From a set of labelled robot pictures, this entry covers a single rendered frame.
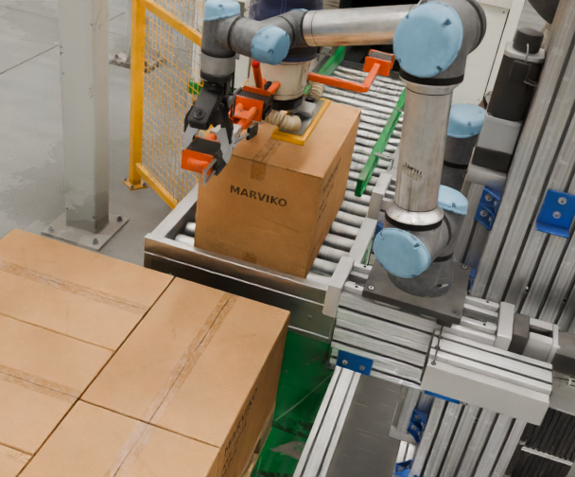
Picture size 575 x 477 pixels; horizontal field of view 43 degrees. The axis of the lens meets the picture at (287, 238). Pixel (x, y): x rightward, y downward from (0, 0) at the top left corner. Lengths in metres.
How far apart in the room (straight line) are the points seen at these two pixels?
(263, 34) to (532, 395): 0.94
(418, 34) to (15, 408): 1.34
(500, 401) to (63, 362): 1.16
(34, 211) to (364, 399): 1.96
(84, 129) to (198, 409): 1.68
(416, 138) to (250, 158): 0.99
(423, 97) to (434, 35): 0.12
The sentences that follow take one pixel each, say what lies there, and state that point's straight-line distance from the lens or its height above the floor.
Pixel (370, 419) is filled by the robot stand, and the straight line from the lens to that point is 2.53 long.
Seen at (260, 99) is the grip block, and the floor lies 1.22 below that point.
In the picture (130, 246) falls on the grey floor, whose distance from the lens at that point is 3.52.
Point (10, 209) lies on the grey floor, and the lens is 3.82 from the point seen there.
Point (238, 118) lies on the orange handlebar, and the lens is 1.96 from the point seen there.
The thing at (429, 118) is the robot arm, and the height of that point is 1.49.
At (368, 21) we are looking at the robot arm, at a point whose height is 1.58.
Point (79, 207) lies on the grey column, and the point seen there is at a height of 0.14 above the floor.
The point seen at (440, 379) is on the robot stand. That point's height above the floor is 0.92.
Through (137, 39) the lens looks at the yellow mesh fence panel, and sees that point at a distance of 3.66.
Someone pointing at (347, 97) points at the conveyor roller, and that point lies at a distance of 3.96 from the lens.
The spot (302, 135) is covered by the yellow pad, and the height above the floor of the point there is 1.09.
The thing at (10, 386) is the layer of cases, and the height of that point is 0.54.
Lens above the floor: 2.00
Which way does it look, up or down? 33 degrees down
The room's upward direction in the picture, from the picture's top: 9 degrees clockwise
